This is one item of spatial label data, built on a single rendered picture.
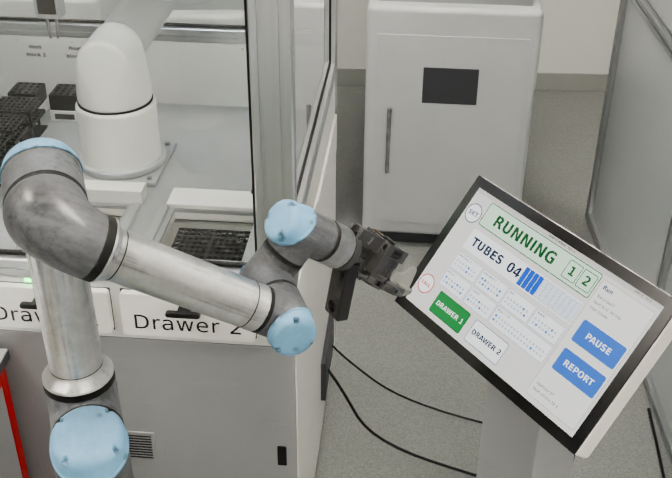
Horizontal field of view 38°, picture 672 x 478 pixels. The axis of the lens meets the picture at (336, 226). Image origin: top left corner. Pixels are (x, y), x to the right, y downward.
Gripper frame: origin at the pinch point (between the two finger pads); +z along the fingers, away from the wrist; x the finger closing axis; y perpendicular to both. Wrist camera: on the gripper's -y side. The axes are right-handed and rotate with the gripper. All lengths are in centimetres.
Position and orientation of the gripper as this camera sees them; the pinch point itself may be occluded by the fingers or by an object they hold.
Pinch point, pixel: (404, 291)
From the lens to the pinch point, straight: 181.4
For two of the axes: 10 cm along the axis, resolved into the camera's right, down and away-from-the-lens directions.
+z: 6.4, 3.3, 6.9
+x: -5.4, -4.5, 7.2
